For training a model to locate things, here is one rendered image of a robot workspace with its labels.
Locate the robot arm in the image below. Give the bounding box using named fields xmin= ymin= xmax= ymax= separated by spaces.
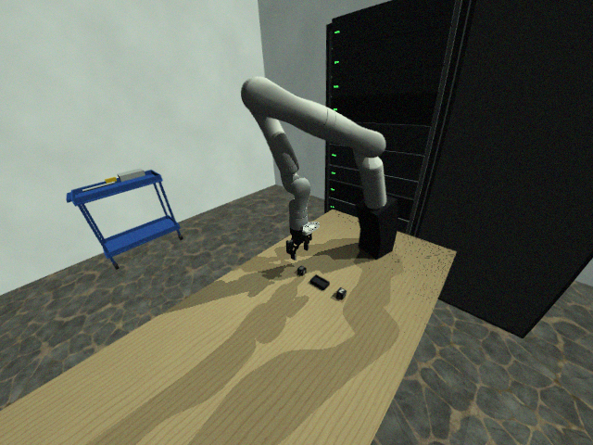
xmin=241 ymin=77 xmax=386 ymax=235

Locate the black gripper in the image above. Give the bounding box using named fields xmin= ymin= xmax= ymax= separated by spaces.
xmin=286 ymin=228 xmax=312 ymax=261

